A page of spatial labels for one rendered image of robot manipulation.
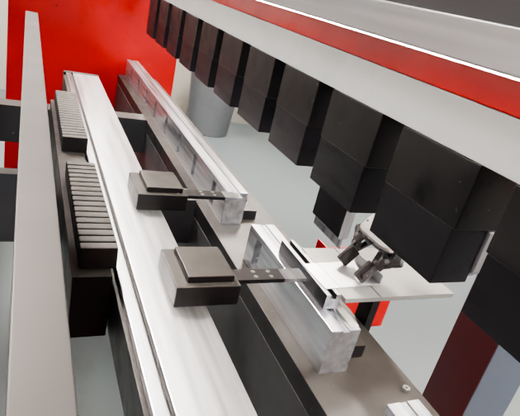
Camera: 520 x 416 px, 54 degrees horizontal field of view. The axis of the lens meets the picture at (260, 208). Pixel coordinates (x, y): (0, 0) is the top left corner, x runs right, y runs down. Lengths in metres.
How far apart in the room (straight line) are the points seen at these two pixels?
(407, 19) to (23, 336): 0.36
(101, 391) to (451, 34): 1.86
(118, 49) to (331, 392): 2.34
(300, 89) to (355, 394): 0.56
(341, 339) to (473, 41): 0.64
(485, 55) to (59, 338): 0.31
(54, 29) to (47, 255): 2.66
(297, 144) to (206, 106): 4.13
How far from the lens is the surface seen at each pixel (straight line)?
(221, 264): 0.86
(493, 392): 1.88
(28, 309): 0.21
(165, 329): 0.78
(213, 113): 5.11
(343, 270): 1.03
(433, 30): 0.42
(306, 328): 0.97
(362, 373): 1.00
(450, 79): 0.69
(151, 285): 0.87
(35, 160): 0.35
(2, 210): 1.41
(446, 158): 0.68
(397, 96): 0.76
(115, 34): 2.91
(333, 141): 0.88
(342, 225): 0.89
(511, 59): 0.36
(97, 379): 2.12
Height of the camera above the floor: 1.47
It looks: 23 degrees down
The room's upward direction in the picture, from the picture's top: 14 degrees clockwise
